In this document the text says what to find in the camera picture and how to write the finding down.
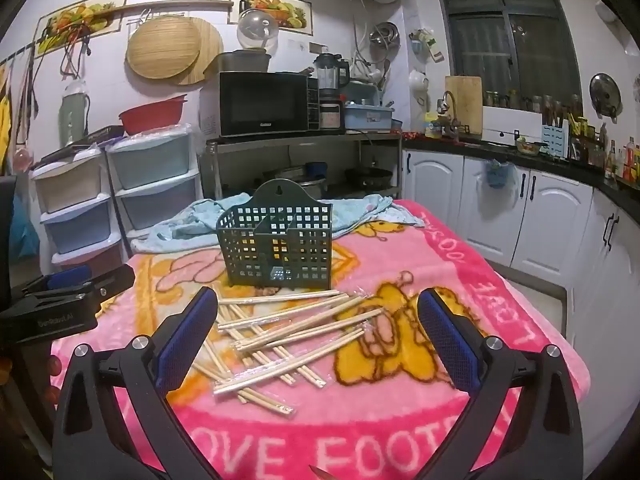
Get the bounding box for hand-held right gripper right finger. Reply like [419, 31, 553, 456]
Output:
[416, 287, 586, 480]

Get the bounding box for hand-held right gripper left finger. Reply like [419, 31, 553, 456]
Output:
[52, 286, 221, 480]

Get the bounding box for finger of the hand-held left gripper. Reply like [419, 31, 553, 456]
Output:
[45, 265, 93, 290]
[20, 266, 137, 311]

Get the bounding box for bunch of chopsticks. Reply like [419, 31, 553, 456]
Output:
[192, 289, 383, 418]

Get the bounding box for green plastic utensil basket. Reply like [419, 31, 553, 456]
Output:
[216, 178, 333, 288]

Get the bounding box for blue plastic bag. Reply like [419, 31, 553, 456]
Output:
[10, 195, 40, 261]
[485, 159, 517, 189]

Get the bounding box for pink printed blanket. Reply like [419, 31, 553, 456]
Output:
[50, 199, 586, 480]

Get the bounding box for multicolour plastic drawer tower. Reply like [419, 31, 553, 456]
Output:
[29, 145, 123, 267]

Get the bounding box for light blue printed cloth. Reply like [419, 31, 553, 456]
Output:
[131, 192, 426, 253]

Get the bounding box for teal plastic drawer tower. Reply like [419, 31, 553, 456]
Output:
[106, 124, 201, 256]

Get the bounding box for black tray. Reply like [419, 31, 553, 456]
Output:
[32, 126, 126, 166]

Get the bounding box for white kitchen cabinets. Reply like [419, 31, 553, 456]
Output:
[402, 147, 640, 461]

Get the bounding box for green thermos jug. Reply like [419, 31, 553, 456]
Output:
[59, 80, 92, 148]

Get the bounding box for red plastic basin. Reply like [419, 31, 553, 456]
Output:
[118, 94, 188, 136]

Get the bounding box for yellow apron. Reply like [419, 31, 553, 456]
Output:
[0, 60, 13, 171]

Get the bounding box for black wok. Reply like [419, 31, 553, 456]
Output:
[345, 167, 393, 188]

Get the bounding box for steel pot with lid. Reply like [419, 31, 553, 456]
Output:
[272, 165, 328, 196]

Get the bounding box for light blue knife block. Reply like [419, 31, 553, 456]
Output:
[541, 122, 568, 158]

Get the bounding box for black microwave oven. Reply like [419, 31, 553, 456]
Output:
[200, 71, 321, 138]

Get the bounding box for steel shelf rack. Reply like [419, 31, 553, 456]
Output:
[199, 129, 403, 201]

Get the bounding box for round bamboo tray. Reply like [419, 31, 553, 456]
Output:
[125, 14, 203, 81]

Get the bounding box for wooden cutting board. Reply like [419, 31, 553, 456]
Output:
[445, 76, 484, 136]

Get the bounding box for steel faucet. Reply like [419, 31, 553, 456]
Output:
[436, 91, 461, 138]

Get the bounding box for blue plastic tub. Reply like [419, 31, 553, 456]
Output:
[342, 102, 403, 131]

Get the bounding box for round wooden board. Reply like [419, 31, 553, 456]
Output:
[172, 16, 224, 86]

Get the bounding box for group of condiment bottles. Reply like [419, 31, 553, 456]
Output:
[570, 120, 640, 186]

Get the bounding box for row of spice jars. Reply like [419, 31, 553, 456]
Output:
[482, 90, 583, 113]

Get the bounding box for glass dome lid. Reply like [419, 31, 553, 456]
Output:
[236, 8, 281, 52]

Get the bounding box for black blender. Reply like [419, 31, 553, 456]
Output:
[314, 52, 352, 131]

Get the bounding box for hanging steel pot lid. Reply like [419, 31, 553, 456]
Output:
[589, 72, 622, 121]

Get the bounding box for dark framed window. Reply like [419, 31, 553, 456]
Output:
[431, 0, 583, 111]

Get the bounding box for hanging steel bowl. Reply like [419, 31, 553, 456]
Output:
[369, 21, 400, 51]

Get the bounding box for fruit wall poster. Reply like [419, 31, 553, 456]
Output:
[228, 0, 308, 33]
[32, 0, 131, 58]

